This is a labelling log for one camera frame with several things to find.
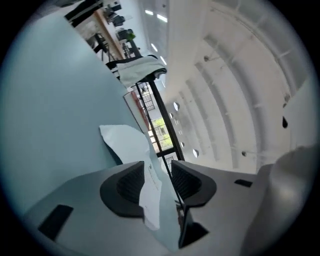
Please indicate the white garment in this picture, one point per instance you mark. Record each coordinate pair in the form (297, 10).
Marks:
(287, 200)

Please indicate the white and green cloth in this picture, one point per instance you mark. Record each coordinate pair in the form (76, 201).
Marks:
(136, 68)

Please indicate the black metal window frame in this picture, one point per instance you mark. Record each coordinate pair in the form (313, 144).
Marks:
(166, 125)

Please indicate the long ceiling light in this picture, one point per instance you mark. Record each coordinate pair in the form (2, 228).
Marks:
(154, 47)
(162, 18)
(149, 12)
(163, 60)

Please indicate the green potted plant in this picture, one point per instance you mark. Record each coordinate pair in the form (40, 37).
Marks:
(131, 37)

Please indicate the round ceiling downlight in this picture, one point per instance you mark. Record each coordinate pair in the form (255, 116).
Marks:
(195, 153)
(176, 106)

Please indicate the red and white framed board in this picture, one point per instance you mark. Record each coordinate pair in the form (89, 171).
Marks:
(136, 110)

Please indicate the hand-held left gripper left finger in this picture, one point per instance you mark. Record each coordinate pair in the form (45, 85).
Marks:
(82, 197)

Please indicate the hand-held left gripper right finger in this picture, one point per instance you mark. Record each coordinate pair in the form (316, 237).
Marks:
(225, 200)

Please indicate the black tripod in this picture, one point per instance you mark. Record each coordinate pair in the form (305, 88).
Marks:
(103, 47)

